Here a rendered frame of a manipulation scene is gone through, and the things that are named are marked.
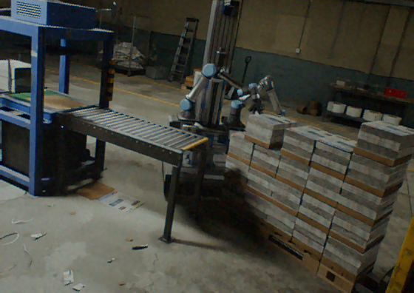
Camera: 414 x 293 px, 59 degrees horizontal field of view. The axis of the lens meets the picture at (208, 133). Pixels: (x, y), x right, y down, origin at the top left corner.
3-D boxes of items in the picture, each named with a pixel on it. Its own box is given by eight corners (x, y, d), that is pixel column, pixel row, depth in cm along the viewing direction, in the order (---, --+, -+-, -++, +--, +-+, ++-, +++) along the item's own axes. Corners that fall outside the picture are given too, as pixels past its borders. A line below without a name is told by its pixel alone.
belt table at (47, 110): (100, 112, 390) (100, 103, 387) (50, 123, 333) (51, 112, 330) (52, 98, 417) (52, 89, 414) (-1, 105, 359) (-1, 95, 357)
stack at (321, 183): (241, 201, 399) (256, 129, 376) (338, 259, 322) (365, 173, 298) (216, 209, 373) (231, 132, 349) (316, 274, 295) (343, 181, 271)
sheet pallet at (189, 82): (232, 95, 1016) (236, 75, 1000) (220, 98, 943) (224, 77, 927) (194, 86, 1062) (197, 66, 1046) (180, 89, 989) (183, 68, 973)
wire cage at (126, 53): (146, 75, 1103) (151, 17, 1055) (129, 77, 1031) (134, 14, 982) (114, 68, 1149) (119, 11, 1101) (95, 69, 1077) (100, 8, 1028)
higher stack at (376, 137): (338, 259, 322) (381, 119, 286) (371, 278, 302) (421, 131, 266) (315, 274, 296) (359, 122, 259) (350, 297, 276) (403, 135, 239)
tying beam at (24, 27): (114, 41, 382) (115, 32, 379) (38, 38, 299) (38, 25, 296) (66, 31, 408) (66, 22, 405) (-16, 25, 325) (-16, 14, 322)
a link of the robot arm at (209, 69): (190, 111, 377) (220, 67, 359) (185, 114, 363) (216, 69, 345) (181, 104, 378) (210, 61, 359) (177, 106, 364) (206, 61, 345)
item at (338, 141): (337, 135, 310) (337, 134, 310) (370, 146, 292) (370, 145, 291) (315, 140, 284) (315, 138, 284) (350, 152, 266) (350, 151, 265)
